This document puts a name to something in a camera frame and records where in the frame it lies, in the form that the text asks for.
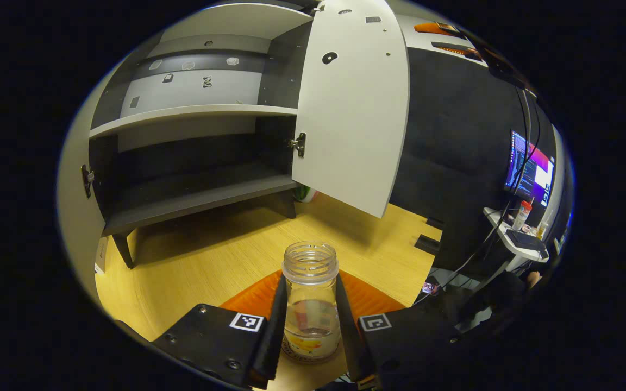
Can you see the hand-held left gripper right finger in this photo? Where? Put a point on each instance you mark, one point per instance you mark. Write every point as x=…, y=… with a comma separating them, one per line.
x=354, y=347

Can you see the computer monitor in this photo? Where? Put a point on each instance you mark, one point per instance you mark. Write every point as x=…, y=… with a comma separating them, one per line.
x=530, y=171

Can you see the watermelon slice toy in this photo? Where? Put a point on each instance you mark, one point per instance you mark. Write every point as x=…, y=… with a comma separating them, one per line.
x=305, y=193

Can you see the white cabinet door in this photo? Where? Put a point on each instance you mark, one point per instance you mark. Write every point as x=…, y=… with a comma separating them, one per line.
x=76, y=217
x=351, y=119

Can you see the clear plastic bottle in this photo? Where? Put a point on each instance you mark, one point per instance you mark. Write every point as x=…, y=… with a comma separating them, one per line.
x=311, y=266

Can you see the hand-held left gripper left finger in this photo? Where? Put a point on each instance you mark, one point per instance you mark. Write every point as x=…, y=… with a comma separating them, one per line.
x=210, y=342

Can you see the small white printed box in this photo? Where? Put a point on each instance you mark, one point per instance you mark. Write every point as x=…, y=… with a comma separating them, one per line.
x=100, y=255

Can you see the black metal stand foot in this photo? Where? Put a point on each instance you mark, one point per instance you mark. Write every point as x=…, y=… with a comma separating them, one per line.
x=428, y=244
x=434, y=224

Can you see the red capped bottle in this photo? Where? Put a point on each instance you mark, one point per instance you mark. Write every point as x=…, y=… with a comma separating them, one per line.
x=521, y=216

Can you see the small clear bottle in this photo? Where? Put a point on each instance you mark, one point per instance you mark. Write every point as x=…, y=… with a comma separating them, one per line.
x=542, y=231

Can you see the white side table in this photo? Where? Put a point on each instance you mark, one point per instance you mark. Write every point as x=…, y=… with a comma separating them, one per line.
x=500, y=228

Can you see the white and grey cabinet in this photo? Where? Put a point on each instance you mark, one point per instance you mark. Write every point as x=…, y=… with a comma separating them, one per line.
x=193, y=87

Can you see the black device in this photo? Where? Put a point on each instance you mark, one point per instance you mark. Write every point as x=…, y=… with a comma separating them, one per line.
x=525, y=239

